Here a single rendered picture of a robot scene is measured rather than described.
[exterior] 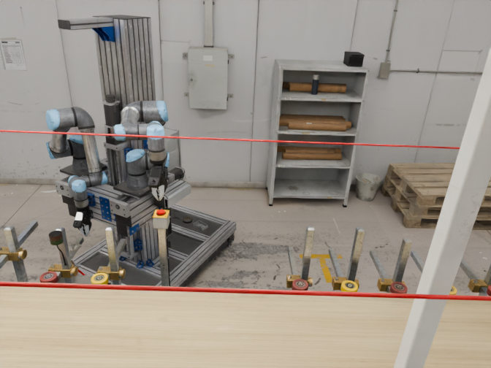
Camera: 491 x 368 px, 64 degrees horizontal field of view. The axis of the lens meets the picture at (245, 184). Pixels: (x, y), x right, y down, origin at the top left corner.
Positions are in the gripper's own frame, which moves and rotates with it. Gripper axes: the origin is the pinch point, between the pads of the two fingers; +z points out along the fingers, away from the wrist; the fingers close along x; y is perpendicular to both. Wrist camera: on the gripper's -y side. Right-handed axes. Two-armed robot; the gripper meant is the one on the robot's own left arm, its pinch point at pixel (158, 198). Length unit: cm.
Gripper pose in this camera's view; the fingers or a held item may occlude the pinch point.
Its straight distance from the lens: 193.7
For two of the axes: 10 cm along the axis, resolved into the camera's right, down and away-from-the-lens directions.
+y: 0.1, -4.4, 9.0
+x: -10.0, -0.4, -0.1
